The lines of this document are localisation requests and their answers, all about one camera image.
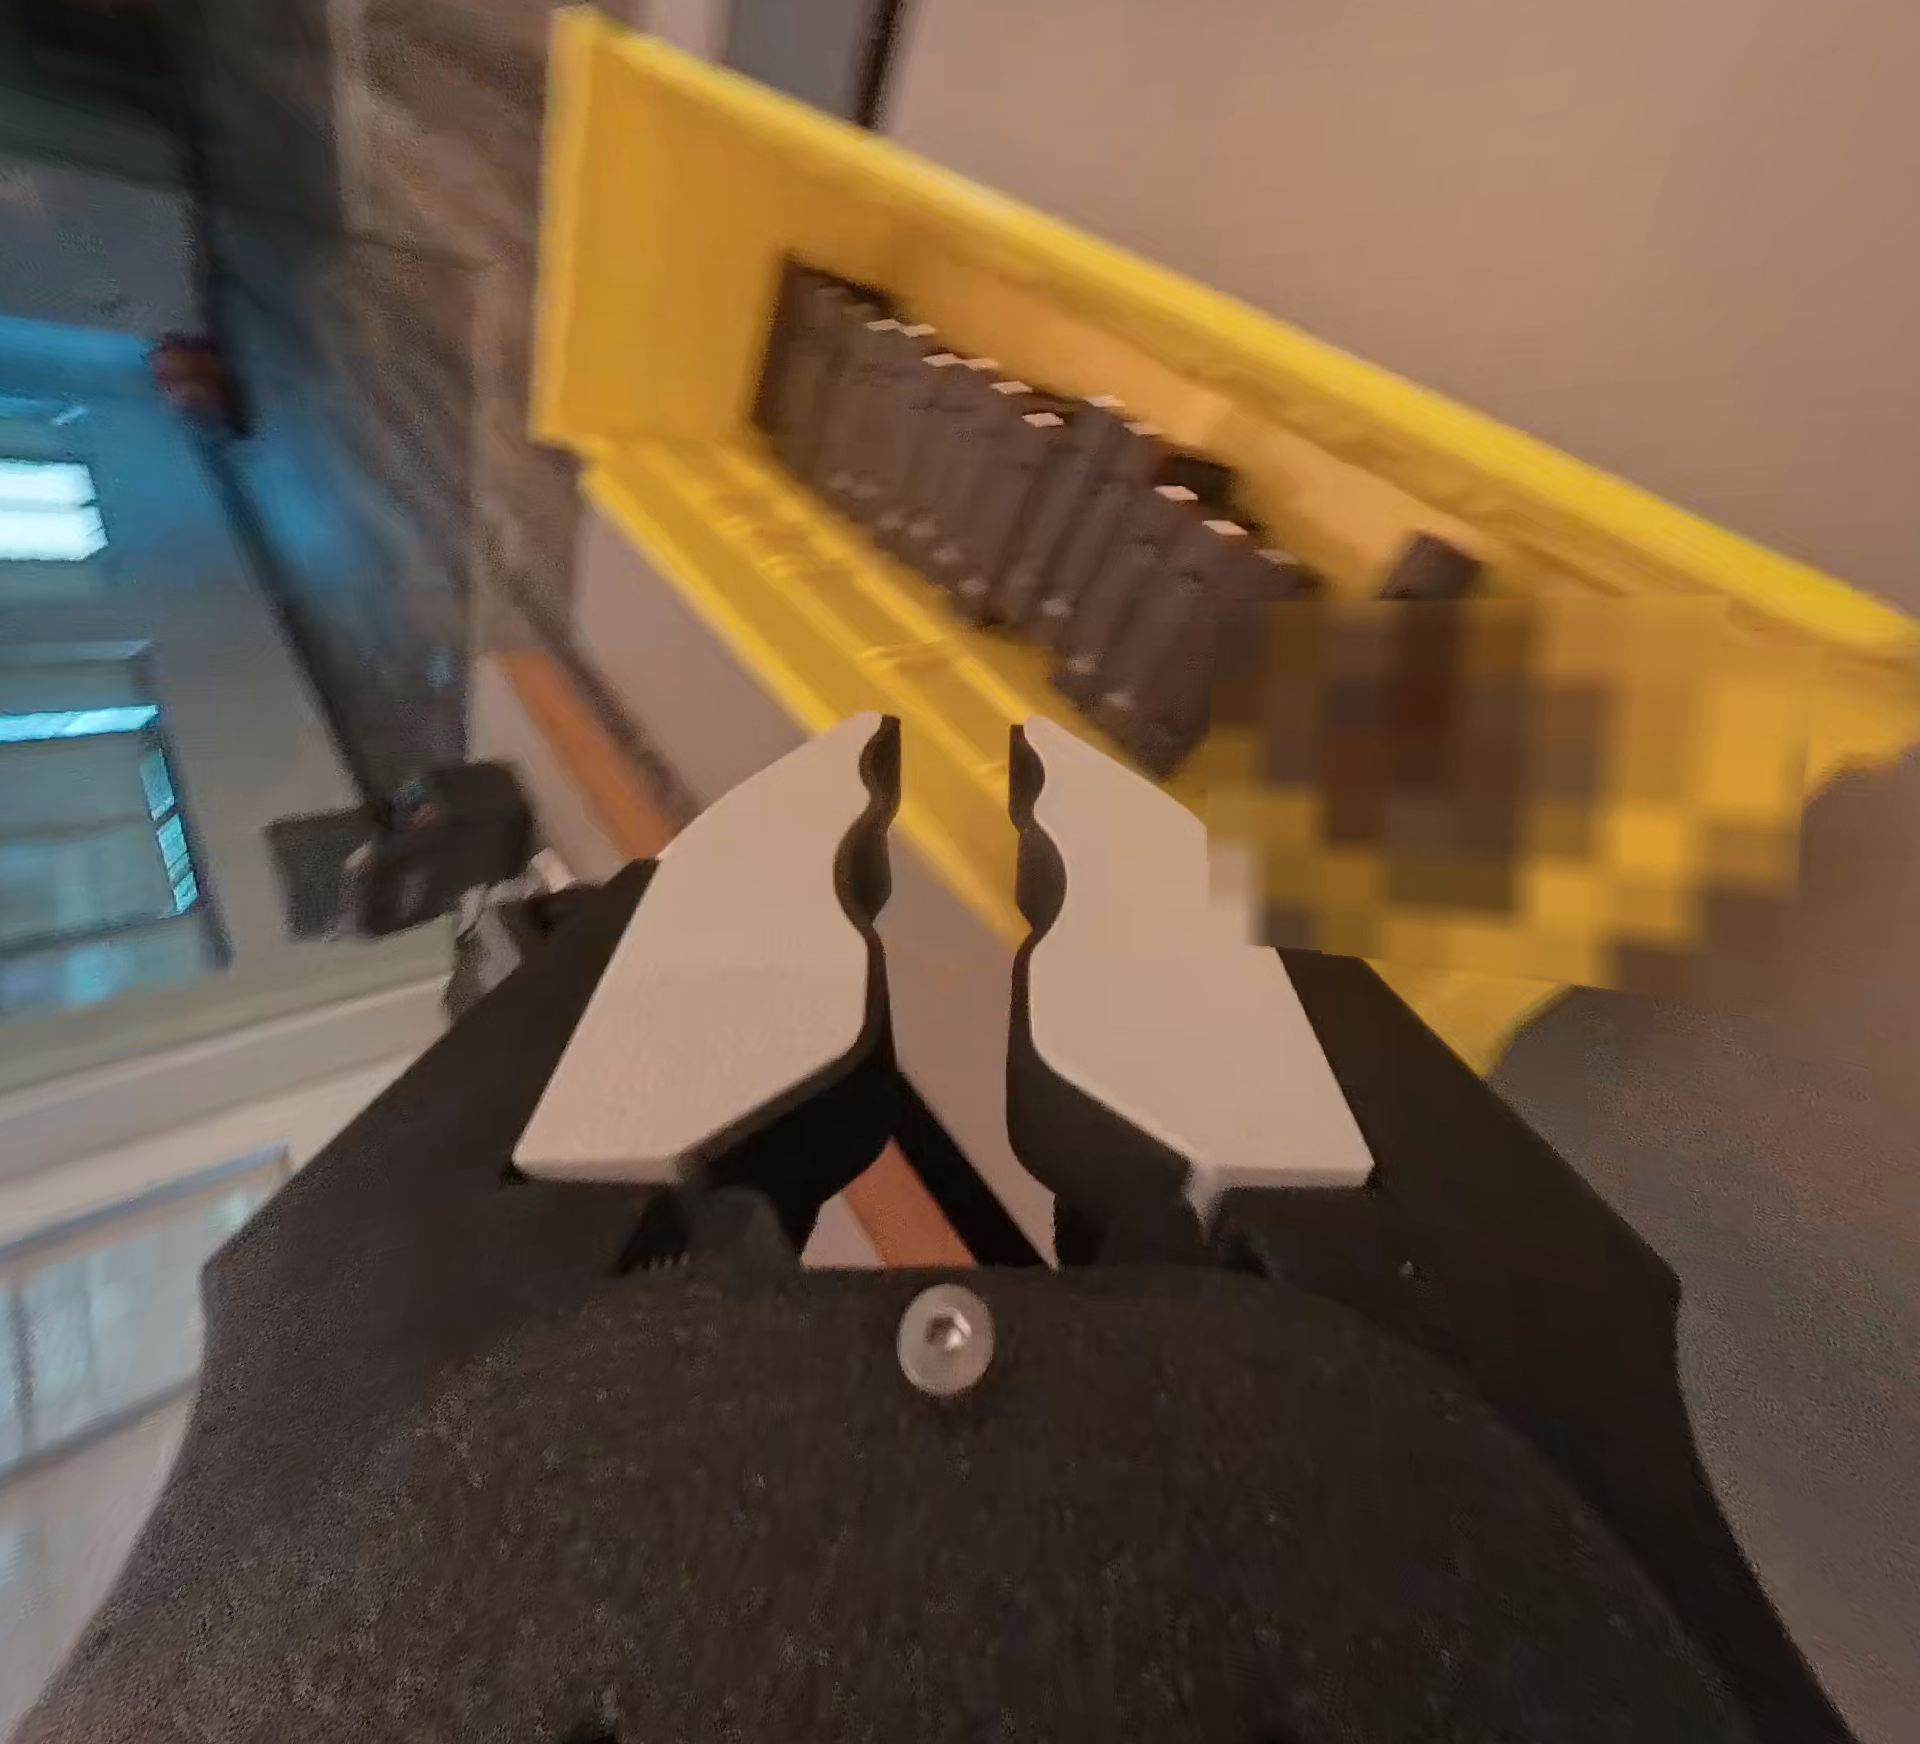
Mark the row of black batteries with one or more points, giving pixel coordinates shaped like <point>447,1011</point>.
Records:
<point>960,485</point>

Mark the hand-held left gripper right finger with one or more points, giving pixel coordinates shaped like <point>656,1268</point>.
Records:
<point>1184,1008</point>

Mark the blue lit window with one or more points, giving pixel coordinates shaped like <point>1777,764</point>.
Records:
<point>75,798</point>

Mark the yellow storage bin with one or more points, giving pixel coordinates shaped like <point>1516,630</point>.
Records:
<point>674,275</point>

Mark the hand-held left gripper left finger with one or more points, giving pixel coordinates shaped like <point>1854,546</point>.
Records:
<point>705,994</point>

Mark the dark blurred device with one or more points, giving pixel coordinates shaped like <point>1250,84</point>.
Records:
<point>421,859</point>

